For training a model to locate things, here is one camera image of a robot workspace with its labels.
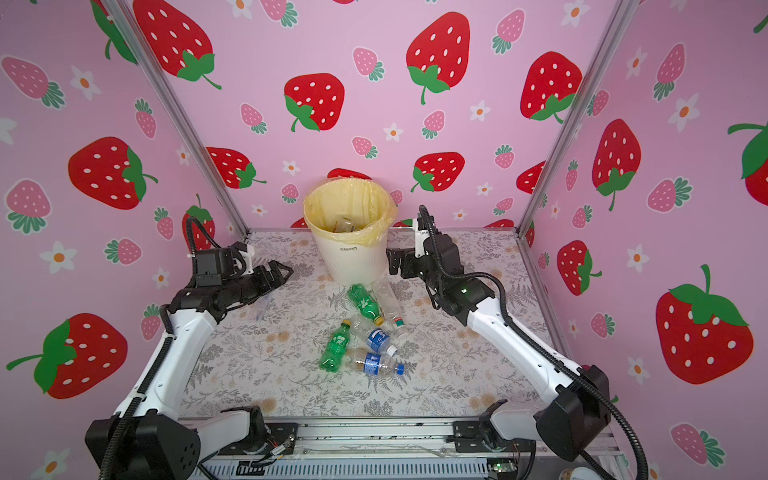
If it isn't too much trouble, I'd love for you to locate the green bottle yellow cap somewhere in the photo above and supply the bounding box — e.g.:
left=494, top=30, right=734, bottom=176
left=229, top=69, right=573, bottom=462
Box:
left=319, top=319, right=351, bottom=373

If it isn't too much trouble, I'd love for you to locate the clear bottle blue cap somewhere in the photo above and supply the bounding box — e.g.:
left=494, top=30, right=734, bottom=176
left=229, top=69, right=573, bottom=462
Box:
left=346, top=348, right=405, bottom=376

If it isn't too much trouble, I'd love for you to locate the square bottle blue artesian label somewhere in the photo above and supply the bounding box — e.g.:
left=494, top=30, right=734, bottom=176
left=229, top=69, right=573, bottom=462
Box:
left=334, top=217, right=356, bottom=234

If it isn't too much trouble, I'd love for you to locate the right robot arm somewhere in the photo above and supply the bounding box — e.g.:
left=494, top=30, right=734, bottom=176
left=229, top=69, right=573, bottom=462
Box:
left=387, top=206, right=649, bottom=479

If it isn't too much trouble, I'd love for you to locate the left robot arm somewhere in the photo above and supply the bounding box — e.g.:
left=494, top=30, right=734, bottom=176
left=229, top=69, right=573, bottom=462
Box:
left=85, top=217, right=294, bottom=479

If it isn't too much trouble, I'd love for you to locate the white plastic waste bin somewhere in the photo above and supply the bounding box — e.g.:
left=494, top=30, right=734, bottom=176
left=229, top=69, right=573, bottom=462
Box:
left=311, top=224, right=388, bottom=286

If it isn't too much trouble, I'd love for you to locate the green bottle near bin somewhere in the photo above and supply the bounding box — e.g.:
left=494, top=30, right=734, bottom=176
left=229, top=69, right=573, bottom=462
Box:
left=347, top=284, right=384, bottom=326

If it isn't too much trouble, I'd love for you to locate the yellow bin liner bag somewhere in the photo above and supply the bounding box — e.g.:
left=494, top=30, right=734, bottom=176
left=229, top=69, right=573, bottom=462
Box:
left=303, top=178, right=398, bottom=231

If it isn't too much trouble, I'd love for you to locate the clear plastic pen box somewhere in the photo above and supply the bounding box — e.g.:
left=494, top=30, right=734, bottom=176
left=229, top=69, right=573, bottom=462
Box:
left=252, top=292, right=276, bottom=321

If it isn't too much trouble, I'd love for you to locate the clear bottle blue label middle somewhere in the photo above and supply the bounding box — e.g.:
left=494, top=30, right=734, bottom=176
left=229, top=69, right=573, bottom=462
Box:
left=350, top=317, right=397, bottom=357

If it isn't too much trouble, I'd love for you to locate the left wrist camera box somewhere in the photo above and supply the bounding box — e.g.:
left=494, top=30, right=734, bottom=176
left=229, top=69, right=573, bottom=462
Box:
left=191, top=242, right=253, bottom=287

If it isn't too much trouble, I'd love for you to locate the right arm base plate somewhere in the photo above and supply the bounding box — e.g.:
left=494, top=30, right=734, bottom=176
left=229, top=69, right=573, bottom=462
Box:
left=447, top=420, right=535, bottom=454

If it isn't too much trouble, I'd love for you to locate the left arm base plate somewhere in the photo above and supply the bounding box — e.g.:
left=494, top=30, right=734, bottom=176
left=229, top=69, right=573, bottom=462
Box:
left=239, top=422, right=299, bottom=457

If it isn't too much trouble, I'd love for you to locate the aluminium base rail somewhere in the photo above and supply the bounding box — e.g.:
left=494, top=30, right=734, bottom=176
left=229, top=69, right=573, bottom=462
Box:
left=179, top=415, right=631, bottom=480

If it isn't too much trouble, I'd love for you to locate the left aluminium corner post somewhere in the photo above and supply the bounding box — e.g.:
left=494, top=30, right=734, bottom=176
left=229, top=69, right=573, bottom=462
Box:
left=104, top=0, right=249, bottom=239

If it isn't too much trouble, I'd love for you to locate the aluminium corner post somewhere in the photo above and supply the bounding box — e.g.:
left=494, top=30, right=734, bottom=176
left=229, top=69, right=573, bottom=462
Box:
left=517, top=0, right=639, bottom=239
left=104, top=0, right=249, bottom=239

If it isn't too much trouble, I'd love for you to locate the right aluminium corner post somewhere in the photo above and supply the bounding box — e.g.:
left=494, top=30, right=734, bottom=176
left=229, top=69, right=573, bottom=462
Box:
left=517, top=0, right=639, bottom=239

